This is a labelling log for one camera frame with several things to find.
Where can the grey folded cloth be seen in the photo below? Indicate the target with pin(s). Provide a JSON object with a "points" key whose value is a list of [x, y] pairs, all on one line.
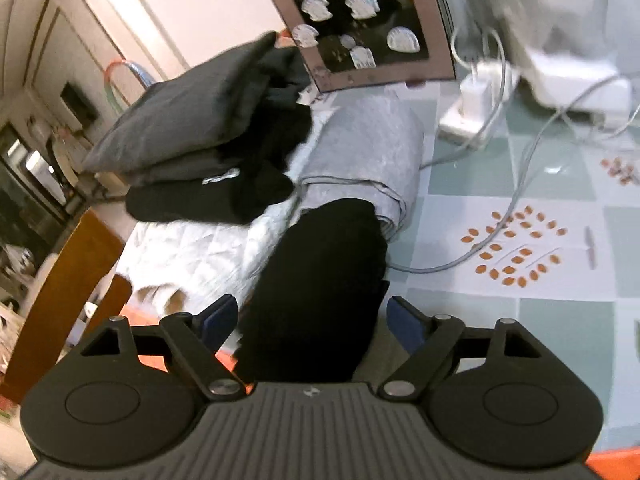
{"points": [[370, 160]]}

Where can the white box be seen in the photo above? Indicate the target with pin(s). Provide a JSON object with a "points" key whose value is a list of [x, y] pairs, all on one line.
{"points": [[575, 85]]}

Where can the orange patterned mat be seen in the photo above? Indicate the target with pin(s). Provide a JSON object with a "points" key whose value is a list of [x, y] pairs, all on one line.
{"points": [[620, 465]]}

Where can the checked leaf print tablecloth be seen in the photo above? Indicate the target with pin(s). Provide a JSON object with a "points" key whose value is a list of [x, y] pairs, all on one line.
{"points": [[550, 310]]}

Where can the white quilted blanket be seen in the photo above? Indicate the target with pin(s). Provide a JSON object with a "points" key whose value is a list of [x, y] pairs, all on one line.
{"points": [[200, 255]]}

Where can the black folded garment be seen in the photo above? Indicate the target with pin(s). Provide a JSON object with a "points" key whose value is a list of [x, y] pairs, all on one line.
{"points": [[225, 200]]}

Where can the multicoloured hula hoop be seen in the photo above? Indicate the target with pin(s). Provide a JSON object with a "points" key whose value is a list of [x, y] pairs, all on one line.
{"points": [[135, 67]]}

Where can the wooden chair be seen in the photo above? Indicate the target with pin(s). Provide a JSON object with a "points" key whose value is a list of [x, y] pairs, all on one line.
{"points": [[65, 280]]}

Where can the black garment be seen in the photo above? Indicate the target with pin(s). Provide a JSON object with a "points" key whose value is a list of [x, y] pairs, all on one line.
{"points": [[225, 200], [315, 285]]}

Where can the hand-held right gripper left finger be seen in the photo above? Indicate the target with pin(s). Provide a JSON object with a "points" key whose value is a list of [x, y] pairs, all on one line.
{"points": [[220, 317]]}

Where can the white power strip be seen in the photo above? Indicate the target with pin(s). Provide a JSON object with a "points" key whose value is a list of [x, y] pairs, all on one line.
{"points": [[465, 127]]}

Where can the clear plastic bag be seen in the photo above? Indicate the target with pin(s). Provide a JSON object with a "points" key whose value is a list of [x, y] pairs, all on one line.
{"points": [[540, 0]]}

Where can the framed board with shell stickers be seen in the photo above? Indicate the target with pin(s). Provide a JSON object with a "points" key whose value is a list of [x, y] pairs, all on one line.
{"points": [[360, 20]]}

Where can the white charger plug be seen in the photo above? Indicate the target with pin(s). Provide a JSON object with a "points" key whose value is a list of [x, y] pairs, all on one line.
{"points": [[475, 95]]}

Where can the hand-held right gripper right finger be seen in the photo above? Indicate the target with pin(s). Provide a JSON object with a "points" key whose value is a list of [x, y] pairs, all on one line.
{"points": [[406, 322]]}

